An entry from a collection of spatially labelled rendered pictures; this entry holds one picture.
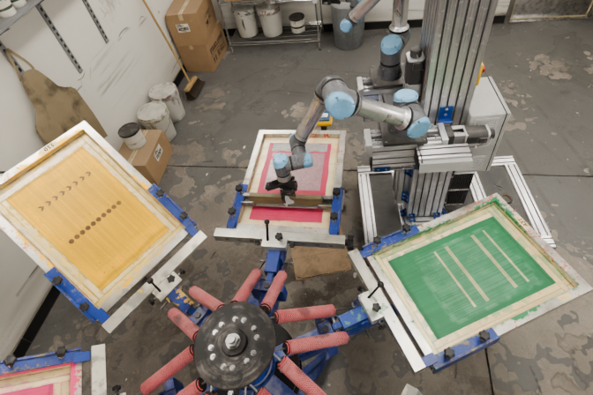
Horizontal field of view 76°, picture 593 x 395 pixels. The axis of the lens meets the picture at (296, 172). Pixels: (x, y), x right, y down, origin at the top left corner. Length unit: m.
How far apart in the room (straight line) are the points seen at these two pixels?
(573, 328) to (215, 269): 2.49
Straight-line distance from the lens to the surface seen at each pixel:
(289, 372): 1.49
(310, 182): 2.24
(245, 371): 1.45
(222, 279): 3.13
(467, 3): 1.93
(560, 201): 3.69
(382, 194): 3.12
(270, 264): 1.88
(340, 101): 1.60
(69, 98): 3.62
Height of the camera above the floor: 2.67
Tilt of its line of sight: 48 degrees down
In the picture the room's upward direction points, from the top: 11 degrees counter-clockwise
